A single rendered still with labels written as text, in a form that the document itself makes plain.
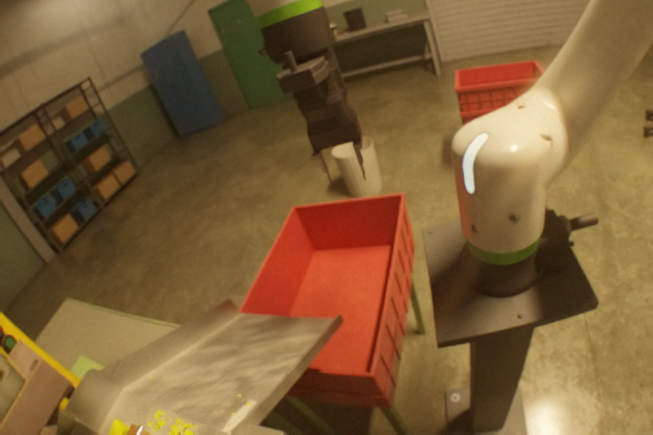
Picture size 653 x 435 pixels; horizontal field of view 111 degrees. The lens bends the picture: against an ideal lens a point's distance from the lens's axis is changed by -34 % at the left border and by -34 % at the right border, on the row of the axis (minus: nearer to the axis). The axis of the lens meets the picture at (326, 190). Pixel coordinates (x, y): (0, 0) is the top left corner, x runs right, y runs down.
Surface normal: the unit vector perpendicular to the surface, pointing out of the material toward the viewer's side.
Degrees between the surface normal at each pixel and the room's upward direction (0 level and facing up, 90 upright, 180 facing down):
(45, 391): 90
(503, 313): 0
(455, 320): 0
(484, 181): 89
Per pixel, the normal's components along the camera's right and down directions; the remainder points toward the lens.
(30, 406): 0.91, -0.13
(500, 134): -0.36, -0.69
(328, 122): -0.14, 0.51
